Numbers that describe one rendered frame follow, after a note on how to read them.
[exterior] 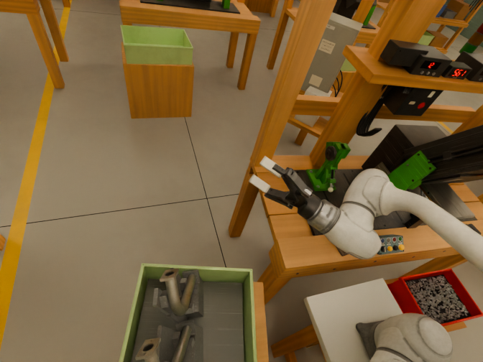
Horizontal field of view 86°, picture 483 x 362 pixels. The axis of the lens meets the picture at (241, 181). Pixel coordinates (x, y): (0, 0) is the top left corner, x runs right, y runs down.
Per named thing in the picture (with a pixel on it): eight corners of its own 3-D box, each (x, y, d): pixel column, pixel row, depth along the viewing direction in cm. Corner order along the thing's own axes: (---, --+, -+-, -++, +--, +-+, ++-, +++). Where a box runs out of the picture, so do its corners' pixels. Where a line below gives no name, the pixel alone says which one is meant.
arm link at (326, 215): (344, 205, 75) (327, 193, 75) (332, 230, 71) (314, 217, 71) (328, 212, 83) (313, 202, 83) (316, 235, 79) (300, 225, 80)
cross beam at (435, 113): (464, 123, 168) (476, 111, 162) (282, 113, 133) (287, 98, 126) (458, 118, 171) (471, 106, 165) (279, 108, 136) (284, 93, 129)
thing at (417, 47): (417, 68, 107) (429, 51, 102) (388, 65, 103) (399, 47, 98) (407, 59, 111) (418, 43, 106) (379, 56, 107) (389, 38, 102)
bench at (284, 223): (412, 286, 218) (515, 239, 152) (244, 317, 178) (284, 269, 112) (371, 216, 260) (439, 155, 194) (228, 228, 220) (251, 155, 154)
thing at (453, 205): (470, 219, 123) (475, 215, 121) (445, 221, 119) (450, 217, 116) (420, 159, 146) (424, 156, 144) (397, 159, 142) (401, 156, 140)
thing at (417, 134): (414, 187, 161) (459, 148, 136) (374, 189, 153) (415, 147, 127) (398, 166, 172) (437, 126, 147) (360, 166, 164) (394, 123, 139)
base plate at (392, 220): (474, 221, 155) (478, 220, 154) (313, 237, 125) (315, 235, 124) (430, 169, 181) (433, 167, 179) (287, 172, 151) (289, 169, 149)
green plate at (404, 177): (405, 197, 131) (445, 171, 117) (395, 195, 128) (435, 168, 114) (393, 180, 138) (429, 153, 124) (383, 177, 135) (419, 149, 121)
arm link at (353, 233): (315, 238, 80) (332, 205, 85) (356, 267, 79) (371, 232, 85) (333, 233, 70) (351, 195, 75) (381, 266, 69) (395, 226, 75)
